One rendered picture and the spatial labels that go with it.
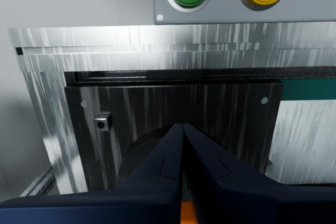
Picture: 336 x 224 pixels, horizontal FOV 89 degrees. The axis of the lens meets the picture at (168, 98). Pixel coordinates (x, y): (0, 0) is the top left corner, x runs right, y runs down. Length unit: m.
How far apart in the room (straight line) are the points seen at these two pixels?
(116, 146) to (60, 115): 0.08
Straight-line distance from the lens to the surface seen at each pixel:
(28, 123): 0.42
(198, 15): 0.19
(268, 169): 0.28
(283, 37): 0.22
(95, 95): 0.20
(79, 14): 0.32
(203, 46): 0.20
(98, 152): 0.24
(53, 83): 0.23
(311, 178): 0.41
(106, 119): 0.20
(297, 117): 0.33
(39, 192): 0.33
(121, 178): 0.23
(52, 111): 0.25
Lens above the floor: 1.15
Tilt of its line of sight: 70 degrees down
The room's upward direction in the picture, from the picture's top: 179 degrees clockwise
